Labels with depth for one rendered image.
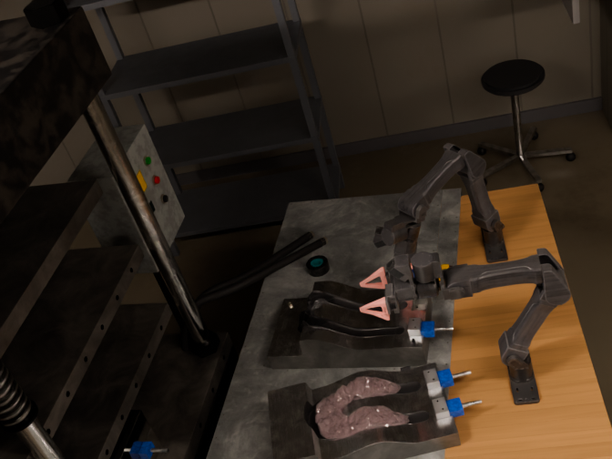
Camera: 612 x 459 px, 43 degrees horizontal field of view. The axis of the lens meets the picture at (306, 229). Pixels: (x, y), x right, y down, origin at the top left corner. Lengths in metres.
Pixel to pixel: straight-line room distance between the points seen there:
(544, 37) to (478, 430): 2.83
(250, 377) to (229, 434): 0.22
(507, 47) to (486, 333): 2.43
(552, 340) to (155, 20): 2.99
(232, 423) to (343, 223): 0.95
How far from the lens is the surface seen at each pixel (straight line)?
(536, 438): 2.25
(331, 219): 3.06
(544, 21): 4.59
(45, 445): 1.98
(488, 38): 4.58
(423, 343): 2.38
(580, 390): 2.35
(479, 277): 2.05
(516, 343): 2.23
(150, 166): 2.67
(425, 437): 2.21
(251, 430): 2.43
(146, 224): 2.37
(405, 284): 2.05
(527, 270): 2.05
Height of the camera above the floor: 2.63
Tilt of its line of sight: 37 degrees down
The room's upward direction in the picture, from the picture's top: 18 degrees counter-clockwise
